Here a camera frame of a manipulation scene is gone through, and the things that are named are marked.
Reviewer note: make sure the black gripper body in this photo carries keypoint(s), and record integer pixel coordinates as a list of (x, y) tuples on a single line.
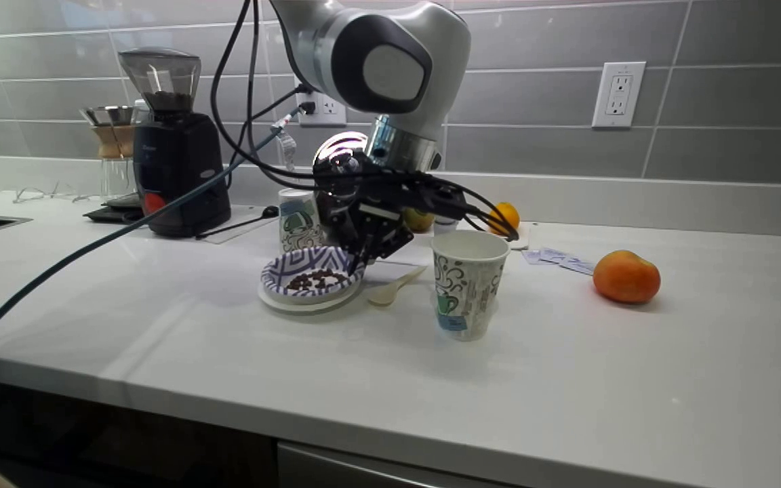
[(362, 204)]

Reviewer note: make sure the blue patterned plate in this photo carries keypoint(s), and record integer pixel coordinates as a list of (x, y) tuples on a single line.
[(313, 258)]

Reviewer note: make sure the coffee beans pile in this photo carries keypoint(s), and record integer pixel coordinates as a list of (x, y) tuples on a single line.
[(311, 284)]

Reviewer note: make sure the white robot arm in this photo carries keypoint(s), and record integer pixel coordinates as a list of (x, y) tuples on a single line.
[(401, 66)]

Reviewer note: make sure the white plain plate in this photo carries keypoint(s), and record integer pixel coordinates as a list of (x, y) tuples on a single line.
[(271, 293)]

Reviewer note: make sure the glass pour-over carafe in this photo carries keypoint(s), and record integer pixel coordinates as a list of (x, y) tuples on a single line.
[(111, 129)]

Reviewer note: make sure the green pear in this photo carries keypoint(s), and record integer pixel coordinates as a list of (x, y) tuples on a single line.
[(419, 220)]

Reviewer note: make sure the small patterned white cup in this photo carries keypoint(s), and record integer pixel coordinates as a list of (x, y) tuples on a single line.
[(298, 224)]

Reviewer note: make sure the wooden spoon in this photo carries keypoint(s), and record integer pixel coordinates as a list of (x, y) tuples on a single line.
[(385, 293)]

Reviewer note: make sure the patterned paper cup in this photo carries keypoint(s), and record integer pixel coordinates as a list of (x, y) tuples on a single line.
[(467, 276)]

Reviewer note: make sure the small orange fruit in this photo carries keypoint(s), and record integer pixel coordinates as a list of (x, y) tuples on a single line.
[(503, 219)]

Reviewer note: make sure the black coffee grinder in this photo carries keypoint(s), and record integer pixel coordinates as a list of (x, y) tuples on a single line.
[(175, 148)]

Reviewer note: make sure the large orange fruit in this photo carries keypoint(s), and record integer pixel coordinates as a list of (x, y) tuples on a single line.
[(627, 278)]

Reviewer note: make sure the white wall outlet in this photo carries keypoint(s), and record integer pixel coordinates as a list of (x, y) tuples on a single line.
[(324, 113), (617, 97)]

